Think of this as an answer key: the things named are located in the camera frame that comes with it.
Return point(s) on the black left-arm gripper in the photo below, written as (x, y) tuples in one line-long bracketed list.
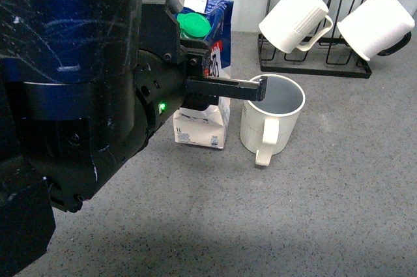
[(172, 72)]

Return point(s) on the cream ribbed hanging mug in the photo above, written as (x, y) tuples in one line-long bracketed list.
[(296, 24)]

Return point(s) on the white mug black handle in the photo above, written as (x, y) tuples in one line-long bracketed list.
[(376, 26)]

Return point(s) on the black wire mug rack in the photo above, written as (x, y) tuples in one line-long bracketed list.
[(329, 56)]

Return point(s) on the cream ribbed mug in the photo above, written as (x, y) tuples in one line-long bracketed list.
[(296, 24), (266, 126)]

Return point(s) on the black blue robot arm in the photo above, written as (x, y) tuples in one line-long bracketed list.
[(85, 84)]

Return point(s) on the Pascual milk carton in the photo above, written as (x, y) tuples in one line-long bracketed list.
[(206, 124)]

